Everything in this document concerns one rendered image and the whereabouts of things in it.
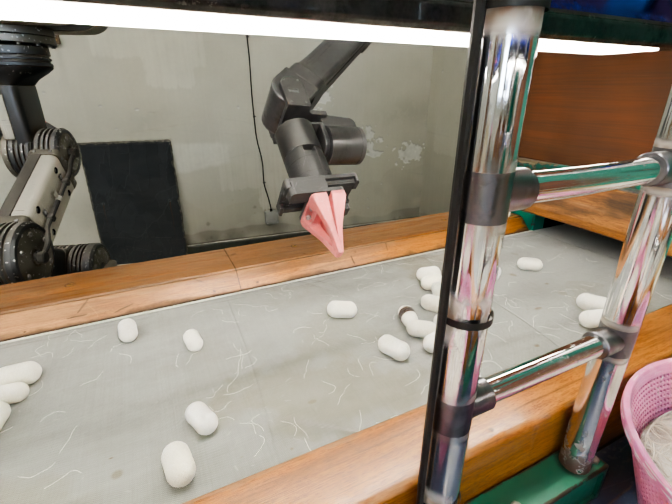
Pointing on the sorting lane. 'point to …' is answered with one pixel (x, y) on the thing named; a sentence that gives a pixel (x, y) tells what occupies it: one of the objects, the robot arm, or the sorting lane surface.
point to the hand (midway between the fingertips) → (337, 249)
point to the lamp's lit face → (14, 10)
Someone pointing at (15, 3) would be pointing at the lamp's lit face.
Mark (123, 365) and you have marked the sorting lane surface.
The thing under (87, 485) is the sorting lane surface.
